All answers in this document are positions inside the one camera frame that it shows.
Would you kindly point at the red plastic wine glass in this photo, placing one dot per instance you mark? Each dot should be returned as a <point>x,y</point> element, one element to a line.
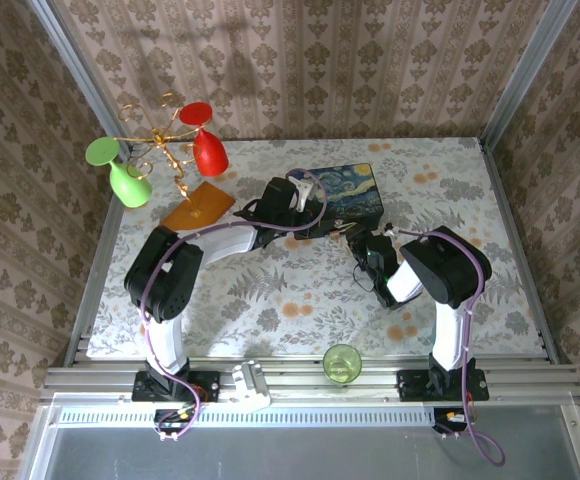
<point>211,152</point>

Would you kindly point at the green plastic wine glass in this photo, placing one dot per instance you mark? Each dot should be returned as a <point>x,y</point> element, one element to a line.
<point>130,187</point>

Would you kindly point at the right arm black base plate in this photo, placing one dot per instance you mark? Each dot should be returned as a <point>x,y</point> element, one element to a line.
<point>412,385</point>

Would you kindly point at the aluminium frame post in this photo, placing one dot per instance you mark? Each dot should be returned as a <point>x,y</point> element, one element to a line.
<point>525,75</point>
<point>77,75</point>

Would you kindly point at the green transparent plastic cup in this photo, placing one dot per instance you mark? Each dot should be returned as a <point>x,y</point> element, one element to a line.
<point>341,367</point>

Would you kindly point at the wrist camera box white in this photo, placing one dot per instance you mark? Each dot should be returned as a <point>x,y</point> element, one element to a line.
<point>302,192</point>
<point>391,231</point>

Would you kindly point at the grey metal sheet panel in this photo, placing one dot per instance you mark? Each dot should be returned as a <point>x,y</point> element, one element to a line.
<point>295,455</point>

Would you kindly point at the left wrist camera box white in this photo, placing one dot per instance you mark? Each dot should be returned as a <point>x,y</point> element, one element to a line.
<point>302,192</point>

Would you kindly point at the black connector board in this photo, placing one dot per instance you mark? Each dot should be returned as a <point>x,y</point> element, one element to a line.
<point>172,420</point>
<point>450,417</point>

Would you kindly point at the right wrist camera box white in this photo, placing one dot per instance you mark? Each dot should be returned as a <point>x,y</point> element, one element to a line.
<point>391,231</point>

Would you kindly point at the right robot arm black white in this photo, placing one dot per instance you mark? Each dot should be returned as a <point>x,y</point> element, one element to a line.
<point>450,265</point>

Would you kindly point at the aluminium side frame rail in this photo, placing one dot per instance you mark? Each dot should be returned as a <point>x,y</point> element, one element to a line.
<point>512,225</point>
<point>102,235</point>

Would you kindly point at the white plastic mount bracket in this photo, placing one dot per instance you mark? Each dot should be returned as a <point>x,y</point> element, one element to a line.
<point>252,387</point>

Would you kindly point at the starry night painted box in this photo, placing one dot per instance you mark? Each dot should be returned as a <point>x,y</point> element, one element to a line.
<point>355,192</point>

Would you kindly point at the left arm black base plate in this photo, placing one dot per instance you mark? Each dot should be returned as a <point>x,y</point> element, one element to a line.
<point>205,387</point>

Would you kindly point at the aluminium front frame rail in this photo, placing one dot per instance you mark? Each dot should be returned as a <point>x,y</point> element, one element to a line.
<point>300,382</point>

